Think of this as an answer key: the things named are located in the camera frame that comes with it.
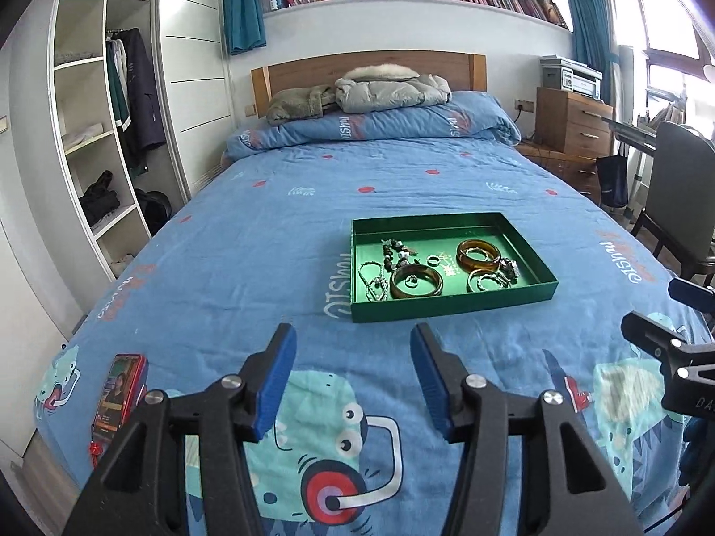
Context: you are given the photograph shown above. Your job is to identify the red smartphone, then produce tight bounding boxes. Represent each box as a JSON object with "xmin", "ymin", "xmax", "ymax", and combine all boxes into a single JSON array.
[{"xmin": 89, "ymin": 353, "xmax": 149, "ymax": 459}]

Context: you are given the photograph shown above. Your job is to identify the navy hanging jacket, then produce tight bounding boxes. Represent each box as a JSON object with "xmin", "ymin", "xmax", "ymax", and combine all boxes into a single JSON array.
[{"xmin": 120, "ymin": 28, "xmax": 168, "ymax": 168}]

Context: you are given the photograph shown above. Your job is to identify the green and white garment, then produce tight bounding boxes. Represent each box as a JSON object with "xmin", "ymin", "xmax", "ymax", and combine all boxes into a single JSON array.
[{"xmin": 106, "ymin": 38, "xmax": 132, "ymax": 132}]

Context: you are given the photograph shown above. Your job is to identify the folded blue quilt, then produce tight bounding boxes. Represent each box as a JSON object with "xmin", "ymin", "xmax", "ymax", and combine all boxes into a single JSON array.
[{"xmin": 223, "ymin": 91, "xmax": 522, "ymax": 160}]

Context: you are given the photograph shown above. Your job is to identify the black backpack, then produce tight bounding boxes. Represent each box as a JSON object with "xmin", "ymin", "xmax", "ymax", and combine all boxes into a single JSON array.
[{"xmin": 134, "ymin": 188, "xmax": 171, "ymax": 235}]

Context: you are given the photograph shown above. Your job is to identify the black tote bag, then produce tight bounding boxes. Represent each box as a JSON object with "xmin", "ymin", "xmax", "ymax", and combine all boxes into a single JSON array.
[{"xmin": 595, "ymin": 142, "xmax": 631, "ymax": 207}]

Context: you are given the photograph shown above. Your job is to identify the grey printer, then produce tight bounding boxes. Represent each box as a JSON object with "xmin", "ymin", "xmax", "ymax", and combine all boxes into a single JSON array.
[{"xmin": 539, "ymin": 54, "xmax": 604, "ymax": 102}]

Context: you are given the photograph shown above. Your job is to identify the wooden headboard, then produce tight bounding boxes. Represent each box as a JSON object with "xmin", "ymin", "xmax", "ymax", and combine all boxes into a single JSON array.
[{"xmin": 251, "ymin": 50, "xmax": 487, "ymax": 119}]

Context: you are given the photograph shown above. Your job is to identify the black folded clothes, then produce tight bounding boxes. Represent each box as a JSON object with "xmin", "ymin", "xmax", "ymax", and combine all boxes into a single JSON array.
[{"xmin": 78, "ymin": 170, "xmax": 121, "ymax": 224}]

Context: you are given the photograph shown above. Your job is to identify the white folded clothes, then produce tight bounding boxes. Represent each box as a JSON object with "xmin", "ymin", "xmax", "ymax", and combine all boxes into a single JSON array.
[{"xmin": 61, "ymin": 123, "xmax": 104, "ymax": 151}]

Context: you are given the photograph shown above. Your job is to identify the wooden chest of drawers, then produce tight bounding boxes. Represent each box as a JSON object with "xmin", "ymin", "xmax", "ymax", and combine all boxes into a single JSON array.
[{"xmin": 535, "ymin": 86, "xmax": 615, "ymax": 160}]

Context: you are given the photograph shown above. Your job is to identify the thin silver bangle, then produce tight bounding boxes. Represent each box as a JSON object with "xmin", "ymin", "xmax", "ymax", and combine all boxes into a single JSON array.
[{"xmin": 467, "ymin": 269, "xmax": 510, "ymax": 294}]

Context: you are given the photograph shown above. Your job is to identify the white wardrobe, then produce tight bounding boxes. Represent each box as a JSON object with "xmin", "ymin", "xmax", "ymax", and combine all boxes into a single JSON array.
[{"xmin": 47, "ymin": 0, "xmax": 232, "ymax": 280}]

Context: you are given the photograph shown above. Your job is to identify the person's right forearm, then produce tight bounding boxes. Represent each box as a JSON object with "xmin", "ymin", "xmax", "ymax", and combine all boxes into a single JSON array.
[{"xmin": 678, "ymin": 416, "xmax": 715, "ymax": 492}]

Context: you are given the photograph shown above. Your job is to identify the blue printed bedsheet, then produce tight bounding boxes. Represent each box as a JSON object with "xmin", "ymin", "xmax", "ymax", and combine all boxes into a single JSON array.
[{"xmin": 34, "ymin": 139, "xmax": 715, "ymax": 536}]

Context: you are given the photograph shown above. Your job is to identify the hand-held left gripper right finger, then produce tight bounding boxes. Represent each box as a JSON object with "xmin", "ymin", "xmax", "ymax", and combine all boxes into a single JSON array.
[{"xmin": 409, "ymin": 322, "xmax": 638, "ymax": 536}]

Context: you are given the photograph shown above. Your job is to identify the silver chain necklace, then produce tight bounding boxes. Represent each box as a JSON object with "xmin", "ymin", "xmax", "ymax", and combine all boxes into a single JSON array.
[{"xmin": 357, "ymin": 260, "xmax": 392, "ymax": 302}]

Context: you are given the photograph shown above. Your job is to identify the amber resin bangle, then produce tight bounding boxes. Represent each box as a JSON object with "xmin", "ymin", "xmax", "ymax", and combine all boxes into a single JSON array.
[
  {"xmin": 456, "ymin": 238, "xmax": 501, "ymax": 272},
  {"xmin": 390, "ymin": 266, "xmax": 446, "ymax": 299}
]

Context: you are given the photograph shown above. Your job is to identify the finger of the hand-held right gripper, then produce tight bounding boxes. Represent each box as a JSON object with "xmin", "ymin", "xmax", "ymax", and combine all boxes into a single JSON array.
[
  {"xmin": 669, "ymin": 278, "xmax": 715, "ymax": 314},
  {"xmin": 622, "ymin": 311, "xmax": 715, "ymax": 366}
]

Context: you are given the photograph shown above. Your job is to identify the dark chair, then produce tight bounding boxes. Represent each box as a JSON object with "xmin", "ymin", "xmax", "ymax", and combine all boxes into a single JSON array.
[{"xmin": 631, "ymin": 121, "xmax": 715, "ymax": 291}]

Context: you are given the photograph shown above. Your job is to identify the teal curtain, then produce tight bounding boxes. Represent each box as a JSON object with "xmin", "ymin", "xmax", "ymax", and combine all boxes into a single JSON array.
[
  {"xmin": 222, "ymin": 0, "xmax": 268, "ymax": 57},
  {"xmin": 559, "ymin": 0, "xmax": 621, "ymax": 104}
]

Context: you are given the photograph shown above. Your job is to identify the beaded charm bracelet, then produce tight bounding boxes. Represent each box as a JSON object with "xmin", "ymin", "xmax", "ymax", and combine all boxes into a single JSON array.
[{"xmin": 381, "ymin": 238, "xmax": 421, "ymax": 276}]

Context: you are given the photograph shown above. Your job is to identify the olive fleece jacket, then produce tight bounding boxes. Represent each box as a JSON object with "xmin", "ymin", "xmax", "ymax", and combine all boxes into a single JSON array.
[{"xmin": 265, "ymin": 85, "xmax": 337, "ymax": 126}]

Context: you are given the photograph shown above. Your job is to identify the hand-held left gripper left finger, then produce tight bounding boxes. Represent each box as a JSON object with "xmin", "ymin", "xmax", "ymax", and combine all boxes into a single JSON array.
[{"xmin": 61, "ymin": 322, "xmax": 298, "ymax": 536}]

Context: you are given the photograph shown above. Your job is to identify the low wooden cabinet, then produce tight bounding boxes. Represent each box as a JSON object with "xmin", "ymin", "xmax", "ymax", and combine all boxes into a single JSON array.
[{"xmin": 517, "ymin": 142, "xmax": 604, "ymax": 205}]

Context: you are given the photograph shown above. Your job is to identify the grey down jacket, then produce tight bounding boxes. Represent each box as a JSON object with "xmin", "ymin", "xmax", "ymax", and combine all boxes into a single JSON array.
[{"xmin": 334, "ymin": 64, "xmax": 452, "ymax": 113}]

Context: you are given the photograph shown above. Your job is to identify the green tray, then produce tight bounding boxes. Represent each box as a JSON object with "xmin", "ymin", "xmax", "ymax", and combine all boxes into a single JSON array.
[{"xmin": 350, "ymin": 211, "xmax": 560, "ymax": 325}]

